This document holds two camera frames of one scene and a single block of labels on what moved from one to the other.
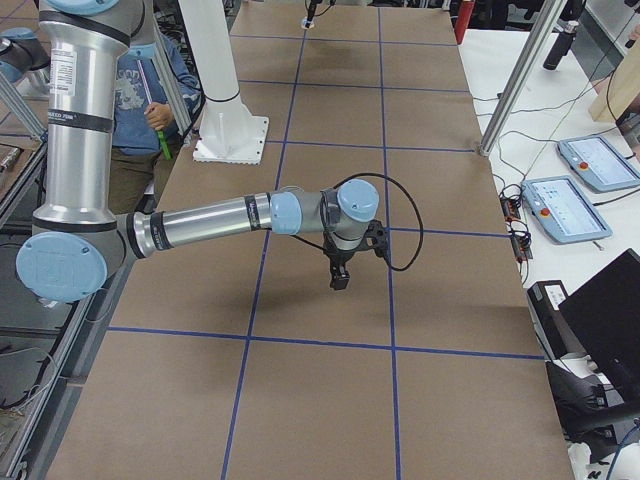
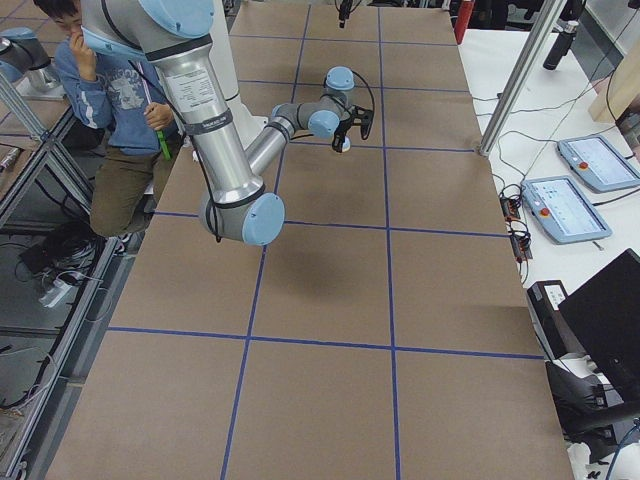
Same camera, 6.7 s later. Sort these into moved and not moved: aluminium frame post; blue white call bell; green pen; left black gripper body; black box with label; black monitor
Moved: left black gripper body; blue white call bell
Not moved: black monitor; green pen; aluminium frame post; black box with label
